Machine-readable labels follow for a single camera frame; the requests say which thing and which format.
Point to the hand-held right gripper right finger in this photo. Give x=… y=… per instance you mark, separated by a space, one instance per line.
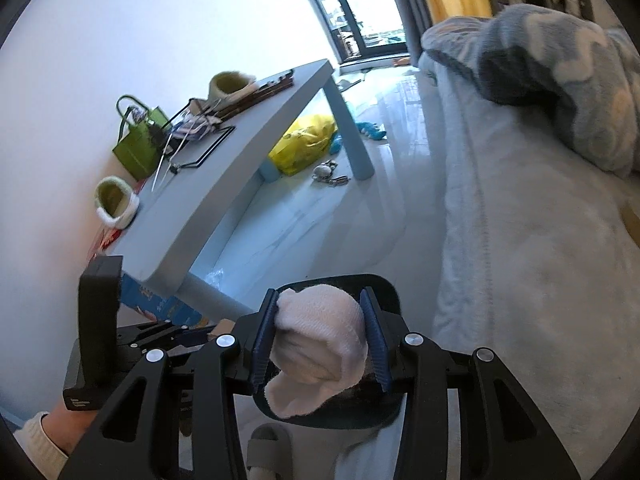
x=375 y=340

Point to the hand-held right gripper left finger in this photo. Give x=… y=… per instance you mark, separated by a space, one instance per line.
x=262 y=340

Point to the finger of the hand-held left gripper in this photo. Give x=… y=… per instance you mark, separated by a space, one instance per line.
x=150 y=335

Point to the dark teal trash bin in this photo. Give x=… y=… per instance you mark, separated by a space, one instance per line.
x=385 y=295

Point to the white sock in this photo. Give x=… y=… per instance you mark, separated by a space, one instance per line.
x=320 y=340

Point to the person's left forearm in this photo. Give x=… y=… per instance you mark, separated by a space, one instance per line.
x=60 y=430

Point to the blue printed box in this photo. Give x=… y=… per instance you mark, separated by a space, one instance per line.
x=165 y=307

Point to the red printed packet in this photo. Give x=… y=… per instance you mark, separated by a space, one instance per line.
x=107 y=242

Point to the grey floor slipper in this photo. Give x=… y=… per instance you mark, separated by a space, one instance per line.
x=267 y=445

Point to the green plush slipper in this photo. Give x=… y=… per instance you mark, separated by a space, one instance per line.
x=227 y=87
x=115 y=205

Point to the white quilted bed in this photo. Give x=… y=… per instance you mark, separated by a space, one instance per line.
x=525 y=260

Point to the green paper bag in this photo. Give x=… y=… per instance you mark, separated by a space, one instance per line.
x=137 y=152

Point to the light blue low table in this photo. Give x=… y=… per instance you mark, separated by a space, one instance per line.
x=225 y=170

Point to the yellow plastic bag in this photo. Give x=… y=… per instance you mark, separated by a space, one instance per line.
x=302 y=145

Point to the teal toy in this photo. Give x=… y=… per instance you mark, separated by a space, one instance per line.
x=372 y=131

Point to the bundle of printed packets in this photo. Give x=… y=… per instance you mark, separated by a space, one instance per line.
x=195 y=125

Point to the dark brown sticks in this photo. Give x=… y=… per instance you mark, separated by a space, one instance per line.
x=265 y=87

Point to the grey blue fleece blanket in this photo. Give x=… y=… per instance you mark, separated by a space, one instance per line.
x=540 y=60

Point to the black framed glass door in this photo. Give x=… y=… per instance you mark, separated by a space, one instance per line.
x=345 y=15

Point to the grey curtain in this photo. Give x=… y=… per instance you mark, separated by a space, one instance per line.
x=410 y=5

